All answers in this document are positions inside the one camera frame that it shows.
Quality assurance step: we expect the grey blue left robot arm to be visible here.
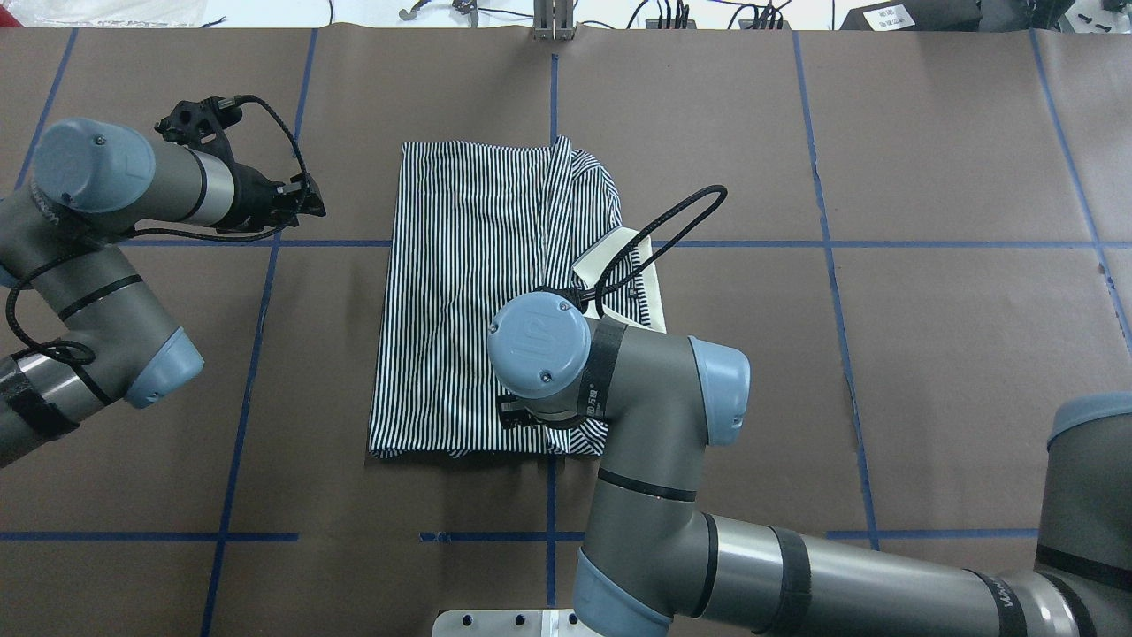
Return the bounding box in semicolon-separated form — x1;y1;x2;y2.
3;96;326;466

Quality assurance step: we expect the grey aluminium frame post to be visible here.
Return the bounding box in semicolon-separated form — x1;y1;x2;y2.
532;0;577;42

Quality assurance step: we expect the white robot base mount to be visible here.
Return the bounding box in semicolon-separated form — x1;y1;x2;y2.
430;609;598;636

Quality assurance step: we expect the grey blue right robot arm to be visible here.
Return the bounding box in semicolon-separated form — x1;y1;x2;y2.
484;290;1129;636

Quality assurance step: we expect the clear plastic bag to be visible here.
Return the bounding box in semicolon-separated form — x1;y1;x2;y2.
3;1;207;28

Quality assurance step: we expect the navy white striped polo shirt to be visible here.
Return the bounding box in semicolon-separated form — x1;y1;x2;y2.
368;137;634;458

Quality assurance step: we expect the black box with white label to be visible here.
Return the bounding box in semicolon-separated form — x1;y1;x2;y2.
837;1;983;32

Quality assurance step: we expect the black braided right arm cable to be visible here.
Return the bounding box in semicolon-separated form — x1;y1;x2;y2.
539;184;729;319

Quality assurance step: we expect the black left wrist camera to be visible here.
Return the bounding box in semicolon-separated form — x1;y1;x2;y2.
154;96;243;163

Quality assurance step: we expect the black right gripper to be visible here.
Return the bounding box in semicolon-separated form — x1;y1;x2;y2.
494;394;610;432

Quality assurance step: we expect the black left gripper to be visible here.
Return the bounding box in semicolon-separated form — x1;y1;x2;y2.
232;163;327;233

